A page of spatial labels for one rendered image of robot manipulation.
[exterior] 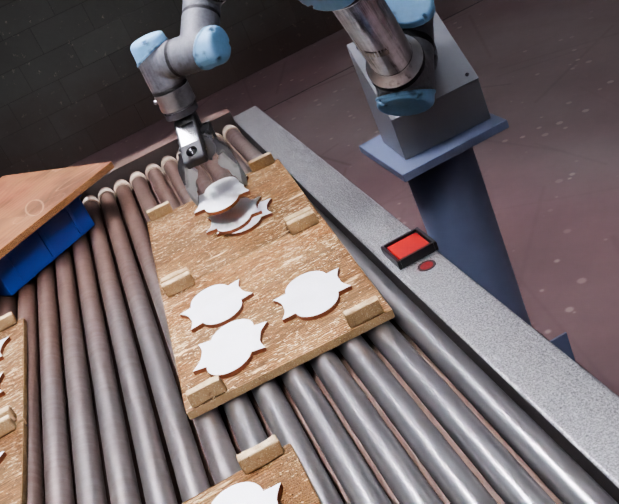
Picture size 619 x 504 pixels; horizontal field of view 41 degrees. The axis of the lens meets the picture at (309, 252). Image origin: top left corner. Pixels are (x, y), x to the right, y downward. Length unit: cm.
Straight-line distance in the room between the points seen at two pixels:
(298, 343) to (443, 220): 79
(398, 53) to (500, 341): 63
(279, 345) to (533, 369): 41
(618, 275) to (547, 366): 174
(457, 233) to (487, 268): 13
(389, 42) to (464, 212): 59
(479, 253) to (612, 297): 79
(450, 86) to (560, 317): 106
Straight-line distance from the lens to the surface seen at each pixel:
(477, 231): 204
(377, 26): 150
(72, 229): 219
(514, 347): 117
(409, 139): 190
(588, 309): 274
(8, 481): 142
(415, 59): 164
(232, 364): 133
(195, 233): 184
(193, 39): 164
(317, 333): 131
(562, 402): 107
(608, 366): 252
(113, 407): 146
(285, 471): 110
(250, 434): 122
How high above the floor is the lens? 163
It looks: 27 degrees down
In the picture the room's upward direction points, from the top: 25 degrees counter-clockwise
